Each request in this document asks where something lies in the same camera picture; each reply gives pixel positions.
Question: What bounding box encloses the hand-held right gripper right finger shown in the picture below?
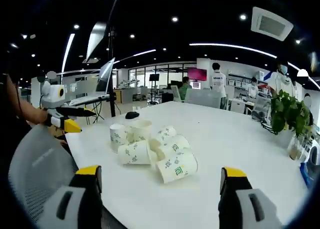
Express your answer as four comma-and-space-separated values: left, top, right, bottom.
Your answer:
218, 166, 285, 229

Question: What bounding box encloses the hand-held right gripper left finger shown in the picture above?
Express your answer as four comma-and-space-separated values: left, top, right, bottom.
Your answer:
37, 165, 104, 229

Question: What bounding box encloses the pile of paper cups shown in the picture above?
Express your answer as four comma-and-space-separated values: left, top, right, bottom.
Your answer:
109, 119, 199, 184

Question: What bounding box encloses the black tripod stand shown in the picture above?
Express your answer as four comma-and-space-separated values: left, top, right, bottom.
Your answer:
106, 0, 120, 119

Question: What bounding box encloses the silver laptop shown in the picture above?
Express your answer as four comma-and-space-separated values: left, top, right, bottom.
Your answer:
67, 57, 116, 107

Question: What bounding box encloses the wooden cabinet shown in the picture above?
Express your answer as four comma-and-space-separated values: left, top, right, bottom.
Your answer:
113, 88, 124, 105

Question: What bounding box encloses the ceiling strip light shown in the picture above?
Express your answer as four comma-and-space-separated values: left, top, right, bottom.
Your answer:
61, 33, 76, 74
189, 42, 278, 59
113, 48, 157, 64

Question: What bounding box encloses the grey mesh office chair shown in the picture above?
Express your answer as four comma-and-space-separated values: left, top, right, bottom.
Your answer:
8, 125, 126, 229

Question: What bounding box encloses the person's dark clothing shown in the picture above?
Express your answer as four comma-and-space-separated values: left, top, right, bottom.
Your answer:
0, 71, 33, 190

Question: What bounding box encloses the white table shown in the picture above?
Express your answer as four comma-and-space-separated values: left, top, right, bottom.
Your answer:
65, 100, 311, 229

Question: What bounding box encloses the white light panel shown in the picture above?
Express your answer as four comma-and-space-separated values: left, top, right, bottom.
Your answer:
86, 21, 107, 62

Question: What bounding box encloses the blue wipes packet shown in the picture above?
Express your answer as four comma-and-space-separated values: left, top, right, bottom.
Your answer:
299, 161, 320, 190

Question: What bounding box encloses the glass vase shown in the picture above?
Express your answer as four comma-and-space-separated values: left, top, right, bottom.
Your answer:
286, 135, 306, 161

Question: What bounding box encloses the black monitor on stand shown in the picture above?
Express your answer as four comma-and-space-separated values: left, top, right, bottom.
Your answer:
148, 73, 161, 105

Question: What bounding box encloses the white round device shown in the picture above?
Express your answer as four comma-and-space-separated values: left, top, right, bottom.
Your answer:
303, 137, 320, 165

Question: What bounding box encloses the white office chair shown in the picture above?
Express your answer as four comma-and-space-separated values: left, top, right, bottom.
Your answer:
251, 96, 272, 122
170, 85, 183, 102

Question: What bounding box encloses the green potted plant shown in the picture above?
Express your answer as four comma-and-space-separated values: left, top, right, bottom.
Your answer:
269, 89, 312, 137

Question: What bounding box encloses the pink monitor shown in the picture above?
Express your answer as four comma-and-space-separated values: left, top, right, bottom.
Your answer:
187, 67, 208, 81

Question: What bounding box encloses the ceiling air vent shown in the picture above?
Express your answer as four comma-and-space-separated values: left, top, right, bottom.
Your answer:
250, 6, 294, 42

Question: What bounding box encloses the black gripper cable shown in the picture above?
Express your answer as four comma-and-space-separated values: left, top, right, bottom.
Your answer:
13, 81, 24, 119

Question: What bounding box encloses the black cables bundle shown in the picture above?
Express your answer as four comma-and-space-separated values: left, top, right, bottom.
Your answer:
259, 120, 278, 135

